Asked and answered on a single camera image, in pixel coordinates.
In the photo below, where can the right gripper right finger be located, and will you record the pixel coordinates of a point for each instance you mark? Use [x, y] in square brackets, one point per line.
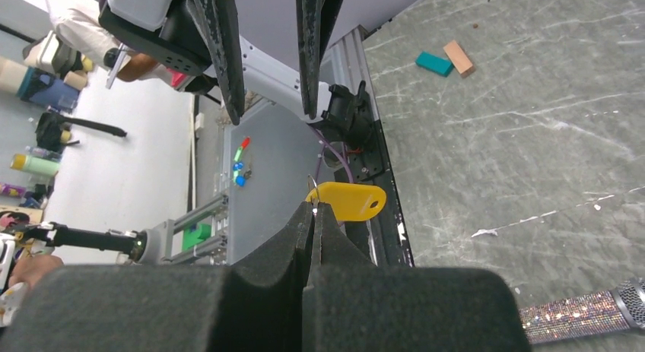
[350, 304]

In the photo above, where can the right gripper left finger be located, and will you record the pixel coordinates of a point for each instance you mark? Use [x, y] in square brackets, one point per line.
[254, 305]

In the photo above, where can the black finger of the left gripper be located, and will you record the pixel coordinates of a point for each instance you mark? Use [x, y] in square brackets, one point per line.
[315, 22]
[217, 23]

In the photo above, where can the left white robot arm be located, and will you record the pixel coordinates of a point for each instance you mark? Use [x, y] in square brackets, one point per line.
[195, 36]

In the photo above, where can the bunch of coloured keys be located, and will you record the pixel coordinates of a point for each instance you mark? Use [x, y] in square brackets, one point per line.
[241, 168]

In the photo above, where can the teal wooden block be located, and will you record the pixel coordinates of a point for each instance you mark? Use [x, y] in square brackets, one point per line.
[434, 64]

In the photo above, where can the black tool with led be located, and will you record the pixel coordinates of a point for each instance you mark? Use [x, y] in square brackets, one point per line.
[52, 235]

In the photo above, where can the tan wooden block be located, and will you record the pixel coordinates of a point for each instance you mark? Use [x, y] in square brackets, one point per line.
[458, 57]

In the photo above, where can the green bottle yellow cap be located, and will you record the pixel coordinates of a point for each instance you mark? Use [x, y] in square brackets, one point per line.
[34, 165]

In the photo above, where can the glitter microphone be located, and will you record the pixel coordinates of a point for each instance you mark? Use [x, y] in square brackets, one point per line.
[603, 312]

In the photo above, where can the black front rail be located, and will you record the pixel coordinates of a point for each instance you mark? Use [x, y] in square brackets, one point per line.
[384, 237]

